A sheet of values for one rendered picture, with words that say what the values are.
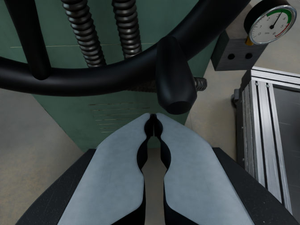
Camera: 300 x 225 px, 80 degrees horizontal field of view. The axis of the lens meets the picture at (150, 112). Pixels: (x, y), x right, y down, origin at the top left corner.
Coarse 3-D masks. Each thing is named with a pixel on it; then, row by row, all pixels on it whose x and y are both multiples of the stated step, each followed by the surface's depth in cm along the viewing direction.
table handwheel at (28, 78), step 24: (24, 0) 11; (216, 0) 11; (240, 0) 11; (24, 24) 12; (192, 24) 13; (216, 24) 12; (24, 48) 14; (192, 48) 14; (0, 72) 15; (24, 72) 16; (48, 72) 16; (72, 72) 17; (96, 72) 17; (120, 72) 16; (144, 72) 16; (72, 96) 18
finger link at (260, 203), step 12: (228, 156) 8; (228, 168) 8; (240, 168) 8; (240, 180) 7; (252, 180) 7; (240, 192) 7; (252, 192) 7; (264, 192) 7; (252, 204) 6; (264, 204) 6; (276, 204) 6; (252, 216) 6; (264, 216) 6; (276, 216) 6; (288, 216) 6
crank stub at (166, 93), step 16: (160, 48) 13; (176, 48) 12; (160, 64) 12; (176, 64) 11; (160, 80) 11; (176, 80) 10; (192, 80) 11; (160, 96) 11; (176, 96) 10; (192, 96) 10; (176, 112) 11
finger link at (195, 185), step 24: (168, 120) 11; (168, 144) 9; (192, 144) 9; (168, 168) 8; (192, 168) 8; (216, 168) 8; (168, 192) 7; (192, 192) 7; (216, 192) 7; (168, 216) 6; (192, 216) 6; (216, 216) 6; (240, 216) 6
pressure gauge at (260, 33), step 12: (264, 0) 26; (276, 0) 25; (252, 12) 27; (264, 12) 25; (276, 12) 25; (288, 12) 25; (252, 24) 27; (264, 24) 27; (276, 24) 27; (288, 24) 27; (252, 36) 28; (264, 36) 28; (276, 36) 29
